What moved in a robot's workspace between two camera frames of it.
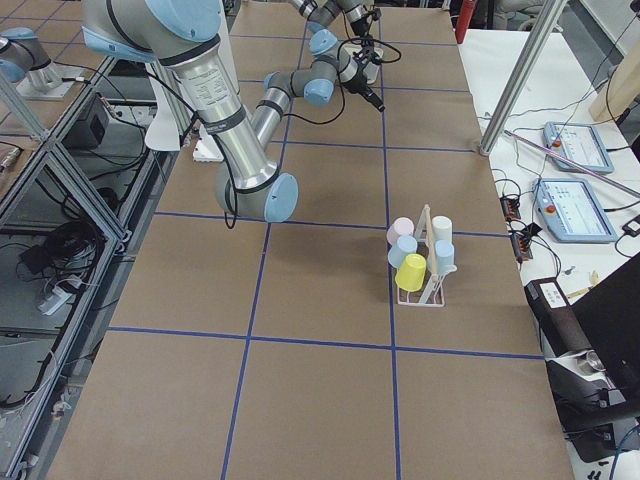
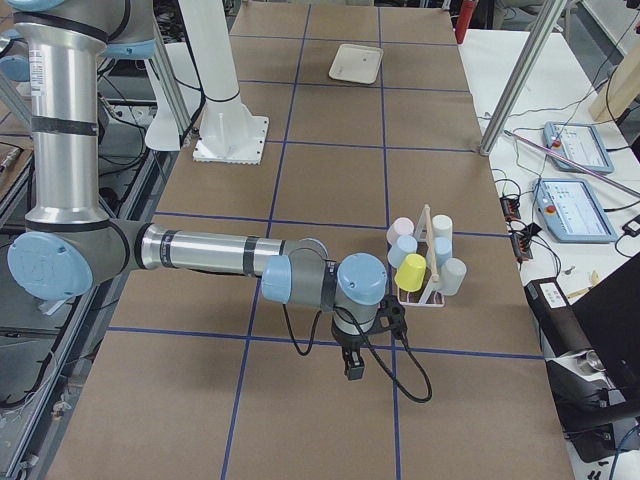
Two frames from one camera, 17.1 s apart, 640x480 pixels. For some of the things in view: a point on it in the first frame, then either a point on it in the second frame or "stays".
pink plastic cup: (402, 226) stays
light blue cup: (404, 246) stays
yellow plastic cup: (411, 275) stays
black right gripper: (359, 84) -> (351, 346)
